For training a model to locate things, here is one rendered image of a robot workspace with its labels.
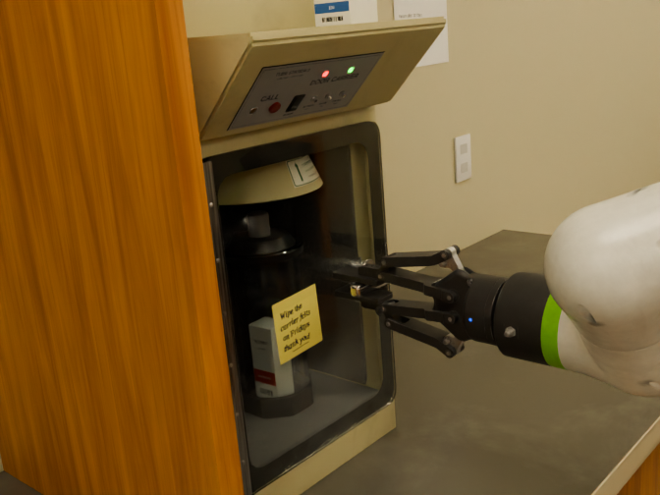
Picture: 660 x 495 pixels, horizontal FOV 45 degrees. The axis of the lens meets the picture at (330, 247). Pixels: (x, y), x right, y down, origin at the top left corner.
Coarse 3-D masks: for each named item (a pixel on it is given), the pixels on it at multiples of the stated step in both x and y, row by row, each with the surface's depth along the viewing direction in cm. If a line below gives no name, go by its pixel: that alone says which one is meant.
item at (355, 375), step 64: (256, 192) 87; (320, 192) 95; (256, 256) 89; (320, 256) 97; (256, 320) 90; (320, 320) 98; (384, 320) 108; (256, 384) 91; (320, 384) 100; (384, 384) 110; (256, 448) 92; (320, 448) 101
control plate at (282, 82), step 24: (264, 72) 76; (288, 72) 78; (312, 72) 82; (336, 72) 85; (360, 72) 89; (264, 96) 79; (288, 96) 83; (312, 96) 86; (336, 96) 90; (240, 120) 80; (264, 120) 83
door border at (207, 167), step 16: (208, 176) 82; (208, 192) 82; (208, 208) 82; (224, 272) 85; (224, 288) 85; (224, 304) 86; (224, 320) 86; (240, 400) 89; (240, 416) 89; (240, 432) 90; (240, 448) 90
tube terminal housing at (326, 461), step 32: (192, 0) 79; (224, 0) 82; (256, 0) 86; (288, 0) 89; (192, 32) 80; (224, 32) 83; (288, 128) 92; (320, 128) 96; (384, 416) 113; (352, 448) 108; (288, 480) 99
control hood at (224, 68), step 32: (256, 32) 71; (288, 32) 74; (320, 32) 77; (352, 32) 81; (384, 32) 85; (416, 32) 90; (192, 64) 76; (224, 64) 73; (256, 64) 74; (384, 64) 91; (416, 64) 97; (224, 96) 75; (384, 96) 99; (224, 128) 80; (256, 128) 84
